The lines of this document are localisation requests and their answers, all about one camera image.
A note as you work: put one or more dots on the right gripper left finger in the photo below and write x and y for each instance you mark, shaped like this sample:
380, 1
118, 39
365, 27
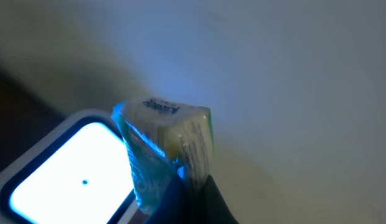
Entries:
175, 205

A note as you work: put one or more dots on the white barcode scanner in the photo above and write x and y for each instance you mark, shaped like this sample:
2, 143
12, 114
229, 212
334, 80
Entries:
78, 173

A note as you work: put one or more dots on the green tissue pack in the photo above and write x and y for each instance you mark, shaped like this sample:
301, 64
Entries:
164, 139

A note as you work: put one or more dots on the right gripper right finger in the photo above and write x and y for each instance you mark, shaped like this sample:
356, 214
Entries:
211, 207

